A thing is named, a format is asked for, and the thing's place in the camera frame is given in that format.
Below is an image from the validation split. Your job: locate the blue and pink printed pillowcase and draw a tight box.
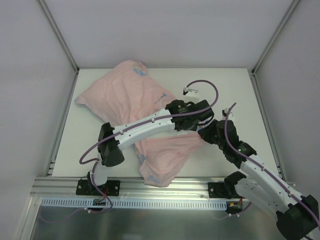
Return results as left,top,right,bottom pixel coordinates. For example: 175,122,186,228
74,58,205,188

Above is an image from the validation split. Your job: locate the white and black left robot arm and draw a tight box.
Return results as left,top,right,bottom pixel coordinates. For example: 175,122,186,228
87,100,214,195

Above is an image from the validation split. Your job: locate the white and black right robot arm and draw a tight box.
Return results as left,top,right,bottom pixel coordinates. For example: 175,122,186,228
198,120,320,240

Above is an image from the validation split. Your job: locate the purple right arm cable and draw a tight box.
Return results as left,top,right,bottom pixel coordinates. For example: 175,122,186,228
224,102,320,240

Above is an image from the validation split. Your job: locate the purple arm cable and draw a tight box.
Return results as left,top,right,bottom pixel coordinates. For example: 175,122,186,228
224,102,320,240
79,79,221,200

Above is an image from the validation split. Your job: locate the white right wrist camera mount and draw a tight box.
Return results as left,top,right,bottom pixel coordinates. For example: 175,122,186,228
221,108,234,120

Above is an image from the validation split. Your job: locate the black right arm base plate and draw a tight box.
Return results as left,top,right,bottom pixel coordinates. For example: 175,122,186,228
207,182,232,199

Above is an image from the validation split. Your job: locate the thin purple right base cable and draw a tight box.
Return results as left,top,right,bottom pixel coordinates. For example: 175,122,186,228
212,197,251,221

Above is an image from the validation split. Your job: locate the thin purple base cable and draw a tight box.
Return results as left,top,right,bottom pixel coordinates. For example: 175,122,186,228
38,194,114,223
212,197,251,221

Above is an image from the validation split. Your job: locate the right aluminium frame post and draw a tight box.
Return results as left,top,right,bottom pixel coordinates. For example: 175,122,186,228
251,0,301,75

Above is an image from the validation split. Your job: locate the aluminium frame post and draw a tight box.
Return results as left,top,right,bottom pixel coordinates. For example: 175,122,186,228
251,0,301,75
36,0,80,73

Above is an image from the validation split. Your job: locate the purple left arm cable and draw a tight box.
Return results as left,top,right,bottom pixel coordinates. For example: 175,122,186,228
79,79,221,200

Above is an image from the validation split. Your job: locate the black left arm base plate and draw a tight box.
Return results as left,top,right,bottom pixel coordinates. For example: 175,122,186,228
75,179,121,197

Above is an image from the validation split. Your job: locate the thin purple left base cable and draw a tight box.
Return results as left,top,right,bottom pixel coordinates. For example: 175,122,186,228
38,194,114,223

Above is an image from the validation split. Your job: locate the white slotted cable duct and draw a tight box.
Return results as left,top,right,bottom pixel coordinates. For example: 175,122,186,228
40,197,227,211

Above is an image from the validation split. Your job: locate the aluminium mounting rail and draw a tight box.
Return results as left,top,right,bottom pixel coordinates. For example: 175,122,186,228
29,175,298,201

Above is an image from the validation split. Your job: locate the left aluminium frame post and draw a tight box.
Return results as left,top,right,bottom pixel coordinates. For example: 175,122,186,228
36,0,80,73

